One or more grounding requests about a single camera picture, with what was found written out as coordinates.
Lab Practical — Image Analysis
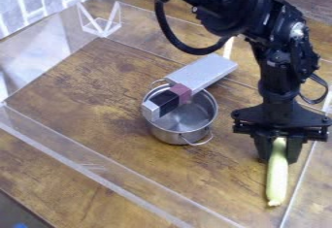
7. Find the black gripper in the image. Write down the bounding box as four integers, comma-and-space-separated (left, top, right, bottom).
230, 92, 332, 164

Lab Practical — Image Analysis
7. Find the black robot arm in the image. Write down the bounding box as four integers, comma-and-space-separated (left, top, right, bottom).
153, 0, 332, 164

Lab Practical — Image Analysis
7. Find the silver metal pot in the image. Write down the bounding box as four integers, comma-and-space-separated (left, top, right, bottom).
141, 90, 218, 147

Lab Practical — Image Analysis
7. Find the clear acrylic enclosure wall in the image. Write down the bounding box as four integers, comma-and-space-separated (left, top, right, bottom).
0, 2, 332, 228

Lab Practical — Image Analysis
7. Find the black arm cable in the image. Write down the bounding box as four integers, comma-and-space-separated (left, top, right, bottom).
153, 0, 329, 106

